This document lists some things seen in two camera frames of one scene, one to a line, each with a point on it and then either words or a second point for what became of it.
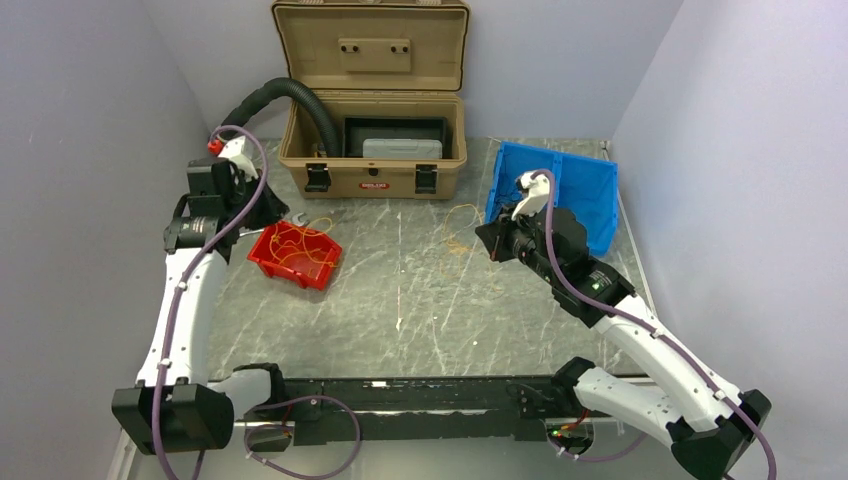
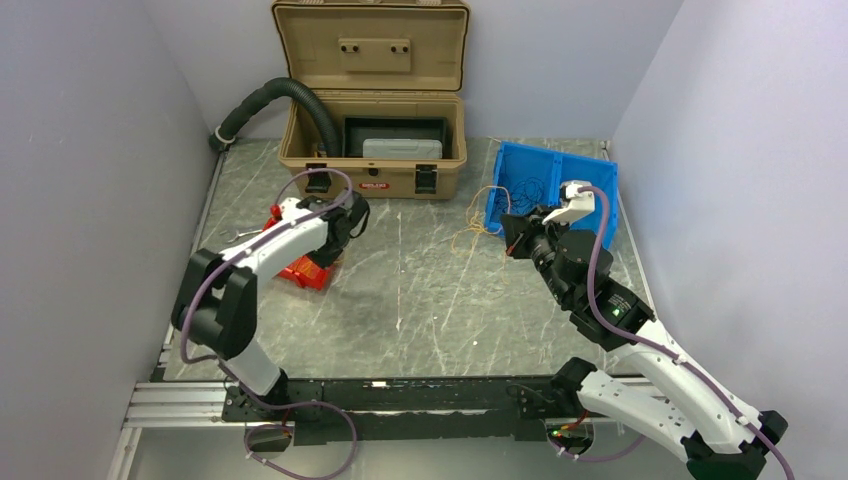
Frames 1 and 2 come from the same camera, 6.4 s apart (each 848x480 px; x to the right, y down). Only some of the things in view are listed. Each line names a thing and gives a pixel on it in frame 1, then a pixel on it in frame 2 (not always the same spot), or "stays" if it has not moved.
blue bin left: [512, 161] stays
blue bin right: [590, 189] stays
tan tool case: [391, 73] stays
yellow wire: [451, 262] → [476, 224]
